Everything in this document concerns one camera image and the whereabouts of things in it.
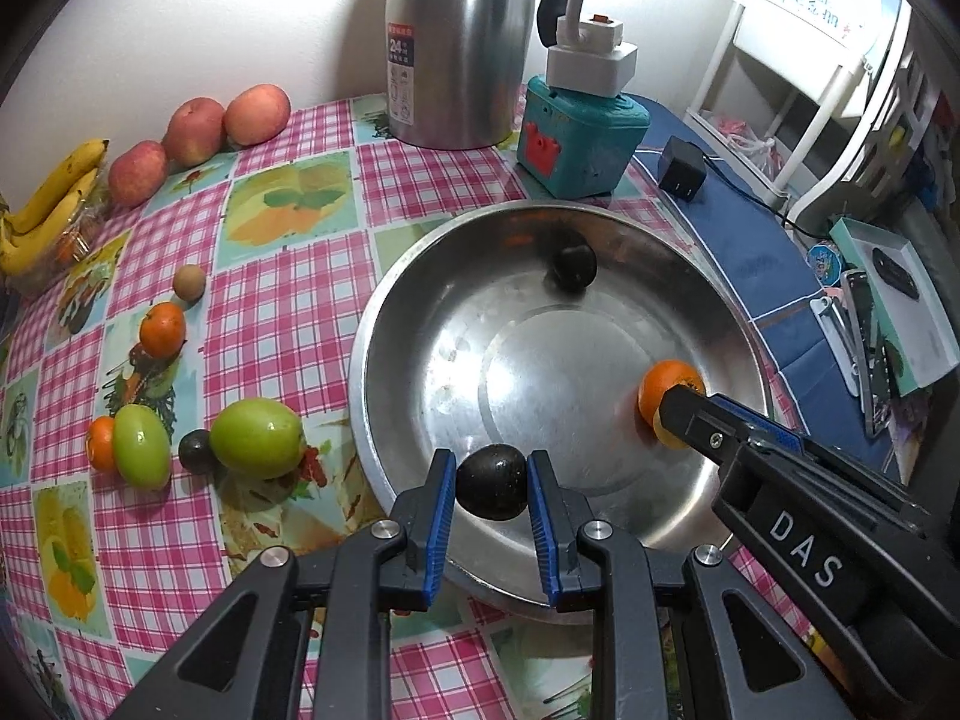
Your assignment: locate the dark plum in bowl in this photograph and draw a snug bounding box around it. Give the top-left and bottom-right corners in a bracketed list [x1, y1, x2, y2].
[550, 234, 599, 294]

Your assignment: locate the red apple middle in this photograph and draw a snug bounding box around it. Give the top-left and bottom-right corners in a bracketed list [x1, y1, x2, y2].
[163, 98, 224, 167]

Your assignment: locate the large steel bowl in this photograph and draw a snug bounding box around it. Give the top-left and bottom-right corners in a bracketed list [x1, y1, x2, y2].
[348, 198, 775, 608]

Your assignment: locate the pink checked fruit tablecloth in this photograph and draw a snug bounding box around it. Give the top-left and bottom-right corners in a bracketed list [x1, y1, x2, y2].
[0, 92, 850, 720]

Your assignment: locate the red apple left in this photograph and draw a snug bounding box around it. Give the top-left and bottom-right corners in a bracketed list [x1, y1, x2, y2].
[107, 140, 167, 208]

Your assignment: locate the white shelf rack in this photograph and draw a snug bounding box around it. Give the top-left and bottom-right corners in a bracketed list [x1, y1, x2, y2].
[683, 0, 958, 241]

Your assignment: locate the red apple right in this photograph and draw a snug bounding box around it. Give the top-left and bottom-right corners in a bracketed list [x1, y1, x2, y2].
[223, 83, 291, 146]

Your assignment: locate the teal toy box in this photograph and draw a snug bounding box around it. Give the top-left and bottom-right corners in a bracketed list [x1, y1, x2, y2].
[517, 75, 651, 200]

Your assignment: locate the stainless steel thermos jug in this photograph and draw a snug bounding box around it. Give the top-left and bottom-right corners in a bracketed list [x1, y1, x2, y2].
[386, 0, 568, 151]

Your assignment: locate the teal box with remote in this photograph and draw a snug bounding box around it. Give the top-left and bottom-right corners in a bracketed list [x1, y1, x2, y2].
[830, 216, 958, 395]

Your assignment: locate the black power adapter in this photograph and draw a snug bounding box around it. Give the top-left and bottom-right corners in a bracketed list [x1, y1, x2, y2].
[658, 137, 706, 202]

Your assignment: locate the green fruit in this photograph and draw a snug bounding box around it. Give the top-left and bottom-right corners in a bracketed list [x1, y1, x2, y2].
[210, 398, 306, 479]
[112, 403, 171, 491]

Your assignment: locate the clear plastic fruit tray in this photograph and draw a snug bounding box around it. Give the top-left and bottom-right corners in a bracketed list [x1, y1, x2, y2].
[2, 185, 110, 298]

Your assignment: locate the dark plum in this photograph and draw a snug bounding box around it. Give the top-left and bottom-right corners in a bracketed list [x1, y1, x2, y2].
[455, 444, 527, 522]
[178, 429, 218, 475]
[550, 234, 599, 294]

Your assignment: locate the white lamp base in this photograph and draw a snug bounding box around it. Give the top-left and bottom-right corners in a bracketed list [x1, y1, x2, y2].
[537, 0, 638, 98]

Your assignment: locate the red apple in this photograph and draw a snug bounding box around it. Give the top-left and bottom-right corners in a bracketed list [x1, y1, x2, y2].
[223, 83, 291, 146]
[107, 140, 167, 208]
[163, 98, 224, 167]

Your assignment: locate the orange mandarin with stem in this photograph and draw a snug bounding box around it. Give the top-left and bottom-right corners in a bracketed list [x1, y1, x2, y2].
[85, 415, 116, 475]

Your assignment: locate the brown kiwi fruit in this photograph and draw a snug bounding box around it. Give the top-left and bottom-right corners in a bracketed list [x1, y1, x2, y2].
[172, 263, 206, 304]

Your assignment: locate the yellow banana bunch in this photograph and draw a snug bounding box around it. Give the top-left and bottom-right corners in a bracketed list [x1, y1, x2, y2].
[2, 138, 109, 278]

